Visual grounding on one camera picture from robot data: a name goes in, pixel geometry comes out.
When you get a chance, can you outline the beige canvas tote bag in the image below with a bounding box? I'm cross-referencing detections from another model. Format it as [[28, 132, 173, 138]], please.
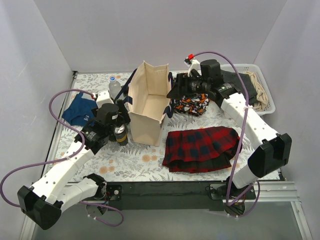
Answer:
[[127, 61, 172, 147]]

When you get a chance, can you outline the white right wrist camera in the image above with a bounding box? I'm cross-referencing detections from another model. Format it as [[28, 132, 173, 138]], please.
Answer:
[[184, 58, 200, 77]]

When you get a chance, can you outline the white plastic basket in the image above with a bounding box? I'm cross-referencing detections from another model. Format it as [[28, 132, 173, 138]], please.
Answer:
[[221, 64, 276, 116]]

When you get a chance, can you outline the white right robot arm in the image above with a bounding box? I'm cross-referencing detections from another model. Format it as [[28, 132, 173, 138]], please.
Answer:
[[167, 55, 292, 199]]

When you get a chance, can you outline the floral tablecloth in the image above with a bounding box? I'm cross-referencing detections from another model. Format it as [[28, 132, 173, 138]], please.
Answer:
[[49, 72, 254, 182]]

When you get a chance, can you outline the red plaid skirt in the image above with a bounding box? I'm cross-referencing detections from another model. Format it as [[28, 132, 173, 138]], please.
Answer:
[[162, 126, 240, 174]]

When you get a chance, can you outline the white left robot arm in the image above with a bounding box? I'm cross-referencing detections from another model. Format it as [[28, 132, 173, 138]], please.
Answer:
[[17, 100, 130, 230]]

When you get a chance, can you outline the blue cap Pocari bottle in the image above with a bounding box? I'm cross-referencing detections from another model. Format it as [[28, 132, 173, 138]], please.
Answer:
[[108, 76, 122, 99]]

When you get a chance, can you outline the blue folded garment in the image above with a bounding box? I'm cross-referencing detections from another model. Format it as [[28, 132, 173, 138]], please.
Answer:
[[62, 92, 98, 127]]

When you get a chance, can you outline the silver top can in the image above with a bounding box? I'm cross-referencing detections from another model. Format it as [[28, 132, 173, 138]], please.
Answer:
[[113, 123, 129, 146]]

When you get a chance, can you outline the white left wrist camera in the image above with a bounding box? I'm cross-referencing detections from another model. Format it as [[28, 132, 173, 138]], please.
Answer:
[[92, 90, 114, 108]]

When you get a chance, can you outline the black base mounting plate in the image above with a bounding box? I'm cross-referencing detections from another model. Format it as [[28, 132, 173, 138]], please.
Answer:
[[77, 180, 247, 212]]

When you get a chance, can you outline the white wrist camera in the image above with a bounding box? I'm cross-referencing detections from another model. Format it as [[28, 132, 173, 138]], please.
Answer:
[[184, 58, 200, 77], [92, 90, 114, 108]]

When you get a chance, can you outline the orange black patterned garment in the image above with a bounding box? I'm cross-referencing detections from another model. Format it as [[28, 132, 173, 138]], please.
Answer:
[[173, 93, 210, 117]]

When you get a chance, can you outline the dark grey dotted cloth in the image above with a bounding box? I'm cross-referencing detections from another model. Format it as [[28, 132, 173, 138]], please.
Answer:
[[221, 70, 258, 106]]

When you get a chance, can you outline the beige cloth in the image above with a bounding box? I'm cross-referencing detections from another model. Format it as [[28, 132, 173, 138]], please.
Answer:
[[245, 71, 269, 112]]

